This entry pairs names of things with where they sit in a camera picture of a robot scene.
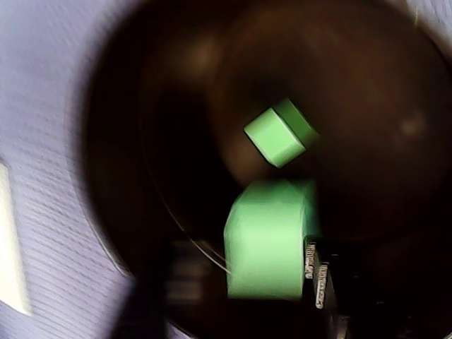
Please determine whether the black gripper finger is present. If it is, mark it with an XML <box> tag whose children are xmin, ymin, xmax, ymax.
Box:
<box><xmin>303</xmin><ymin>234</ymin><xmax>434</xmax><ymax>339</ymax></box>
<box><xmin>109</xmin><ymin>239</ymin><xmax>227</xmax><ymax>339</ymax></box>

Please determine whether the green cube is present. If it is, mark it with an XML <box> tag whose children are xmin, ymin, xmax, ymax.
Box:
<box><xmin>242</xmin><ymin>97</ymin><xmax>321</xmax><ymax>170</ymax></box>
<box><xmin>223</xmin><ymin>178</ymin><xmax>319</xmax><ymax>301</ymax></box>

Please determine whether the black metal bucket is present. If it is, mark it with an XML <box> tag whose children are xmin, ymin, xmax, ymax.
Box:
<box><xmin>79</xmin><ymin>0</ymin><xmax>452</xmax><ymax>339</ymax></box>

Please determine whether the blue woven tablecloth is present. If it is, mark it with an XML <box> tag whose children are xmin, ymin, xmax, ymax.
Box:
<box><xmin>0</xmin><ymin>0</ymin><xmax>452</xmax><ymax>339</ymax></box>

